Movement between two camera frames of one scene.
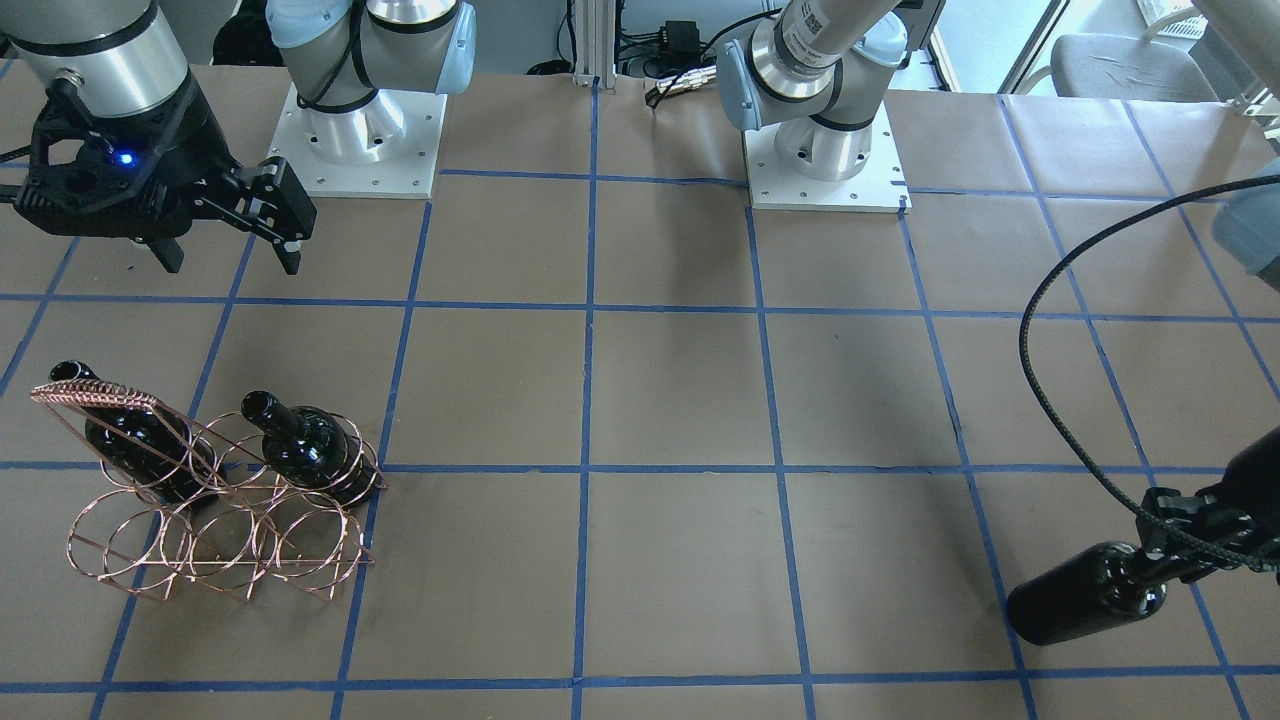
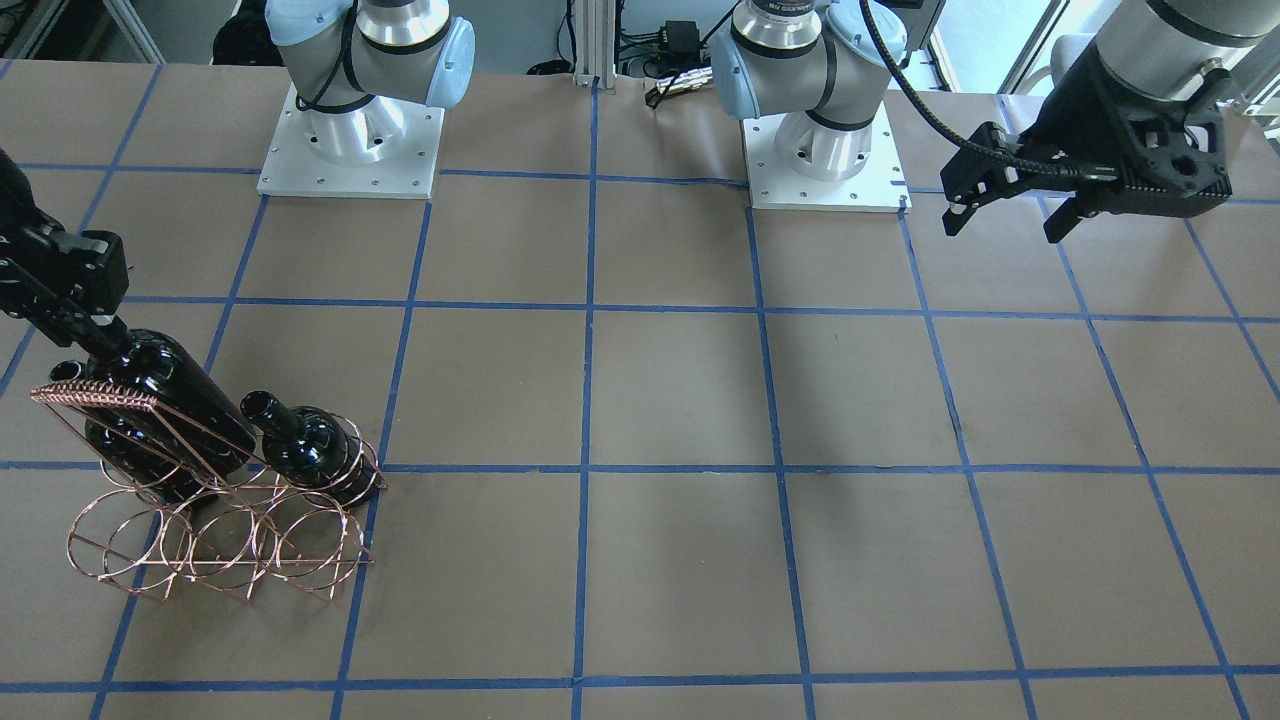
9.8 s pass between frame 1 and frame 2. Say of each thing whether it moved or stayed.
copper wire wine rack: stayed
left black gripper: moved
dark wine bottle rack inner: stayed
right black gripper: moved
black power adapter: stayed
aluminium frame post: stayed
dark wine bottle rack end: stayed
